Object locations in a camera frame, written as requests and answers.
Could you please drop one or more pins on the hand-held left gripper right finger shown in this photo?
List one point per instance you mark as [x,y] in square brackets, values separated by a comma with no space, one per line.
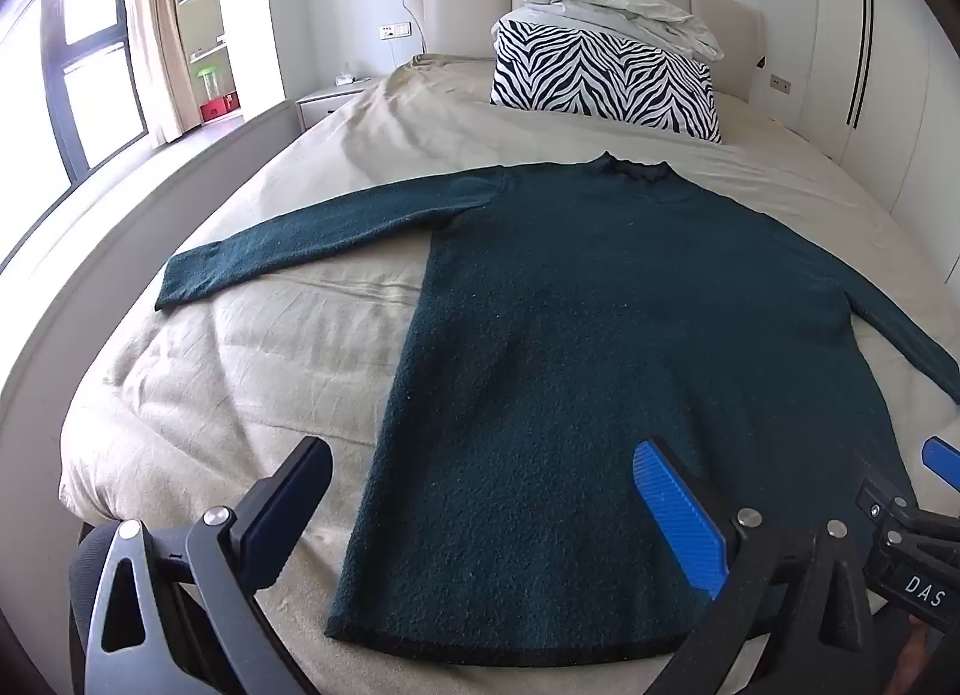
[675,515]

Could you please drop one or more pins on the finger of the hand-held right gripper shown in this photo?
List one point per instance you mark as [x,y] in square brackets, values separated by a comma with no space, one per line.
[879,491]
[941,456]

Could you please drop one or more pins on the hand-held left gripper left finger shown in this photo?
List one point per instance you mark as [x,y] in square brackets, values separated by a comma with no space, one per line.
[296,492]

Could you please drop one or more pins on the dark teal knit sweater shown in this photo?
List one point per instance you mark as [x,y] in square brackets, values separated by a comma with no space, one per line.
[600,327]

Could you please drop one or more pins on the beige bed sheet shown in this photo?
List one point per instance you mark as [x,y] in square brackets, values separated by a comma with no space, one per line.
[262,365]

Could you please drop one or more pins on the white wardrobe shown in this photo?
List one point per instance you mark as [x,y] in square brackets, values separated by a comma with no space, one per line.
[900,102]

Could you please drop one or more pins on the white nightstand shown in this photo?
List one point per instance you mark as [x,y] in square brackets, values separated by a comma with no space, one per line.
[322,102]

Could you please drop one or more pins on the red box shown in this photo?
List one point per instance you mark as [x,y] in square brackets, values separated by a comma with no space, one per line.
[219,108]

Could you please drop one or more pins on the tissue box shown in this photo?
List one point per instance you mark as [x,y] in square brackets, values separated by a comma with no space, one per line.
[346,76]

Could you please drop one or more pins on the green lid jar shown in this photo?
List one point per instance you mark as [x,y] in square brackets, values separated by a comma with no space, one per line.
[210,81]

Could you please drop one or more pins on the zebra print pillow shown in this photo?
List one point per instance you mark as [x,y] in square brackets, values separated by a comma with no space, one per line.
[600,80]

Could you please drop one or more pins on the black framed window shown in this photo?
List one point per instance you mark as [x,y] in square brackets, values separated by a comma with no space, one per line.
[97,87]

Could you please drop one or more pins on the beige curtain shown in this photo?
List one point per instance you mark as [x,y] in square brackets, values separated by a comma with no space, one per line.
[154,27]

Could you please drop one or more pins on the crumpled white duvet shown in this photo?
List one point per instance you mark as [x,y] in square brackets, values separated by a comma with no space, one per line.
[600,1]

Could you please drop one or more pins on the white wall socket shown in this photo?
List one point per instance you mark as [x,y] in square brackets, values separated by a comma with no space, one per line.
[395,30]

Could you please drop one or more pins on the white wall shelf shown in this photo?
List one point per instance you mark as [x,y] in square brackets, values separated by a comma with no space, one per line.
[206,12]

